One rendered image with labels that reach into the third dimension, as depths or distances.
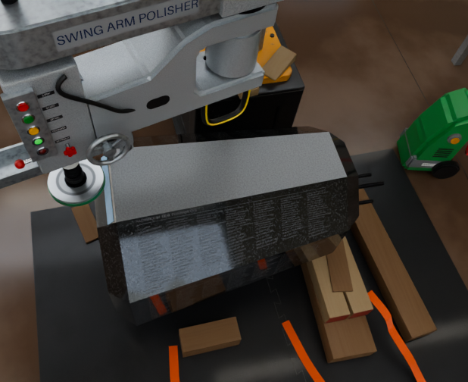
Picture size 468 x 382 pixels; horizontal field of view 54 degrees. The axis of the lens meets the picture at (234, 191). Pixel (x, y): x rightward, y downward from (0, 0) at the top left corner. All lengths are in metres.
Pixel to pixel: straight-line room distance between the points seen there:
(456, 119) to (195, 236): 1.78
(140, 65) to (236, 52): 0.33
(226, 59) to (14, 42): 0.71
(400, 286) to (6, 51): 2.27
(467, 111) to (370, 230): 0.89
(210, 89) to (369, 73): 2.34
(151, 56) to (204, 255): 0.85
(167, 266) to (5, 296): 1.13
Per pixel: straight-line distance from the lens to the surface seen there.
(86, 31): 1.29
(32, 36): 1.26
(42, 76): 1.34
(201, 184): 1.93
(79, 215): 2.86
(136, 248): 1.90
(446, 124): 3.06
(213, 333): 2.44
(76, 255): 2.77
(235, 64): 1.66
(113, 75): 1.52
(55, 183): 1.92
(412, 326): 2.75
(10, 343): 2.72
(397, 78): 3.92
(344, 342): 2.57
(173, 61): 1.49
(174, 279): 1.96
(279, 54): 2.55
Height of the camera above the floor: 2.51
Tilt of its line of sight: 59 degrees down
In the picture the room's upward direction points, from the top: 11 degrees clockwise
